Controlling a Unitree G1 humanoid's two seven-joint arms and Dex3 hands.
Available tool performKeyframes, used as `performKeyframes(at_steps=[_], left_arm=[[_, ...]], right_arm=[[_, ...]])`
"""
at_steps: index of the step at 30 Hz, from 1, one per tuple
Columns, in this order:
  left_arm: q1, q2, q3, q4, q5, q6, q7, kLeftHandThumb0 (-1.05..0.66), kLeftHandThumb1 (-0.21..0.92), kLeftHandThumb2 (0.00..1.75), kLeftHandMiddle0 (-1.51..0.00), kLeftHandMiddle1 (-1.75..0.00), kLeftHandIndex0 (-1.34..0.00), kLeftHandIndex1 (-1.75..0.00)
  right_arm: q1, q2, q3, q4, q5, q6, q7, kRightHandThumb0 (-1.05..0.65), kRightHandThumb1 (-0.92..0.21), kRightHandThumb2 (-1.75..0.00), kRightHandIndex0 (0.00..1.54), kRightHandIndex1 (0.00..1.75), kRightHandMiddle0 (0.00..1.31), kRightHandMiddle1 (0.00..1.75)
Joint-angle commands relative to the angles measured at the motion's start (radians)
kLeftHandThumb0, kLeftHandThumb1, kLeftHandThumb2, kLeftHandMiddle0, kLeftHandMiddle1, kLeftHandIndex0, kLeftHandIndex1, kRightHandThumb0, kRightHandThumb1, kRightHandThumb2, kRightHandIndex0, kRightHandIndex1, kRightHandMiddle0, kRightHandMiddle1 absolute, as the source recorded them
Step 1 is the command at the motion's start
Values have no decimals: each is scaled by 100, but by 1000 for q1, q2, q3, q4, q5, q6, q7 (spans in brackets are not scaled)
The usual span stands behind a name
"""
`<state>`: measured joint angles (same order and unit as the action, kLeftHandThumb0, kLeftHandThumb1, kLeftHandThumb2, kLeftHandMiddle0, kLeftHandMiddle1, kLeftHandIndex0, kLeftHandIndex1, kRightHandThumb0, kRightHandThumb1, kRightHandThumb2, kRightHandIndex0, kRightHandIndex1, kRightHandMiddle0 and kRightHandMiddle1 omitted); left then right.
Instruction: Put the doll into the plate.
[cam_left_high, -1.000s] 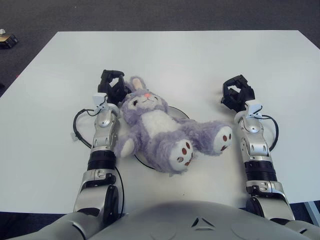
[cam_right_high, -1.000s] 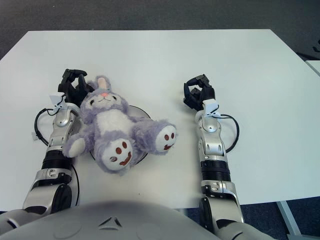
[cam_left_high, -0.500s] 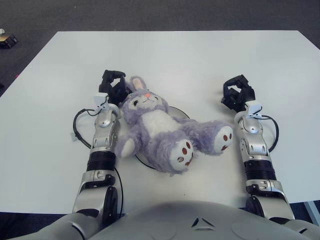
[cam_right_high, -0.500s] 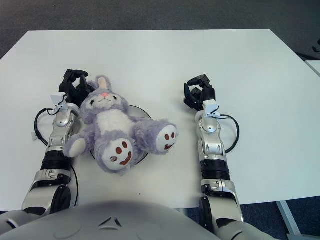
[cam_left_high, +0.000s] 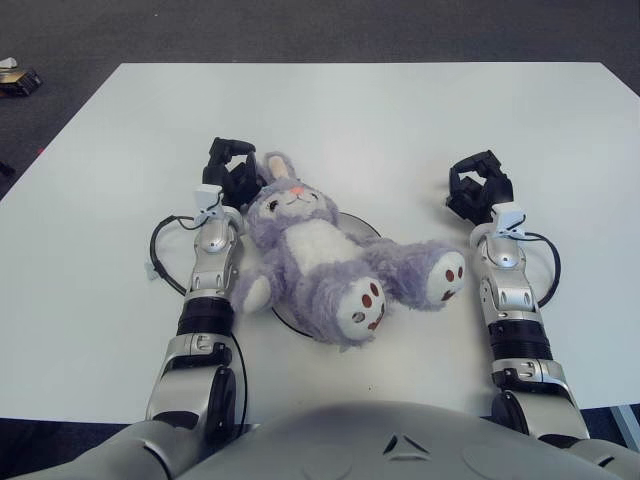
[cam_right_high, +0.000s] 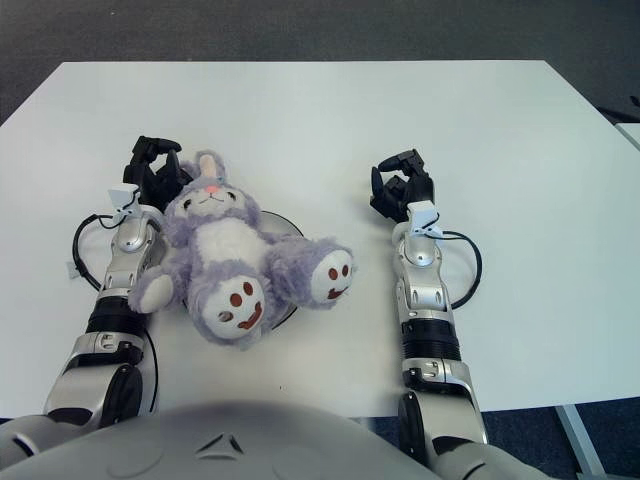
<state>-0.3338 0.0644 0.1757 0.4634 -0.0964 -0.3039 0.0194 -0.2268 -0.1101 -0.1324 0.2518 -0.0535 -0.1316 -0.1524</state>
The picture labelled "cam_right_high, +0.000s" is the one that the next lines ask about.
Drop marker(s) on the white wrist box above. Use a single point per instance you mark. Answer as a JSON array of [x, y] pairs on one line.
[[124, 196], [422, 215]]

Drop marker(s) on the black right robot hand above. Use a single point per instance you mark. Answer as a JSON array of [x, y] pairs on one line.
[[415, 190]]

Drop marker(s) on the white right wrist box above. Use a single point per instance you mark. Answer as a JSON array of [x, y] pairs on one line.
[[422, 215]]

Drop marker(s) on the grey robot torso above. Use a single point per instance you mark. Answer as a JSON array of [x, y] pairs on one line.
[[225, 440]]

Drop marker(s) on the white table leg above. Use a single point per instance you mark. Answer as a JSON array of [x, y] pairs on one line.
[[580, 440]]

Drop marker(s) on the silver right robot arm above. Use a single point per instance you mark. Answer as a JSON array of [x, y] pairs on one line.
[[430, 320]]

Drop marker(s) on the white furniture edge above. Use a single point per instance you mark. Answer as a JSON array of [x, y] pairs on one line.
[[631, 136]]

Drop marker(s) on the purple plush bunny doll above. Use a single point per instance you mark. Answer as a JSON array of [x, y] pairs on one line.
[[235, 250]]

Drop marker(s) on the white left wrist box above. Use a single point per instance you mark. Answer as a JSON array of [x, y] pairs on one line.
[[124, 196]]

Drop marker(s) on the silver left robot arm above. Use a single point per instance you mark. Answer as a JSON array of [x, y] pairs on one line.
[[112, 300]]

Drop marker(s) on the white plate black rim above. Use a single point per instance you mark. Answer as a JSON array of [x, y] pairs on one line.
[[280, 222]]

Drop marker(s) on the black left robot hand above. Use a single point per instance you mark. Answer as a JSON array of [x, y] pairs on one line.
[[150, 177]]

